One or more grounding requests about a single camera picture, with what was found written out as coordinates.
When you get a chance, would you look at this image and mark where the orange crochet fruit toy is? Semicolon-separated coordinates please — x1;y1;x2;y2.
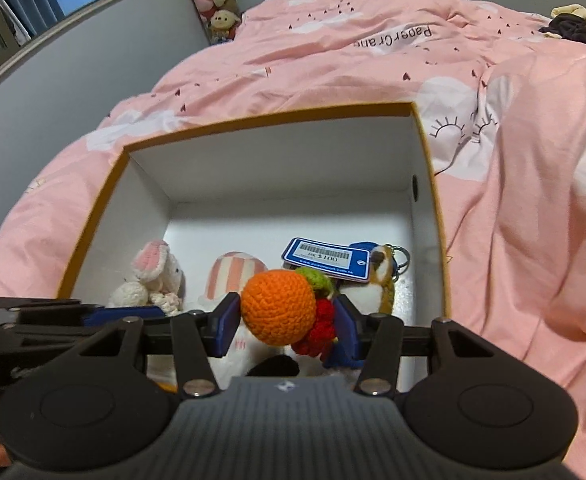
240;267;338;359

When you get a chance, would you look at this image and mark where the white crochet bunny toy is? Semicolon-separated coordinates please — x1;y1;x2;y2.
107;240;186;317

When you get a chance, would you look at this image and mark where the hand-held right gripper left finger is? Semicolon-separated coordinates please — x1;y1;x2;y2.
73;292;242;397

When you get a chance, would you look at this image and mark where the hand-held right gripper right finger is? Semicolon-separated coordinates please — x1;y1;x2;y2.
322;294;500;396

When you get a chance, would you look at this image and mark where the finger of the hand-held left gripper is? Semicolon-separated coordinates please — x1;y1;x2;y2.
0;326;105;392
0;297;167;330

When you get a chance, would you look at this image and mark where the pink printed duvet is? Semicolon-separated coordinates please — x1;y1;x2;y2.
0;0;586;480

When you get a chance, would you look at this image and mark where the brown hamster plush keychain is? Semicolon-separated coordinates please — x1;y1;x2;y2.
335;243;400;314

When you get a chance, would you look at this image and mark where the pink striped plush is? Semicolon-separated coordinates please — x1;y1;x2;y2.
199;251;270;313

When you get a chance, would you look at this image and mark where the orange-rimmed white cardboard box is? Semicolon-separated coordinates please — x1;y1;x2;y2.
56;101;452;378

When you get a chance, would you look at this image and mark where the blue barcode tag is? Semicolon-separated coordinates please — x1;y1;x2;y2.
281;237;374;281

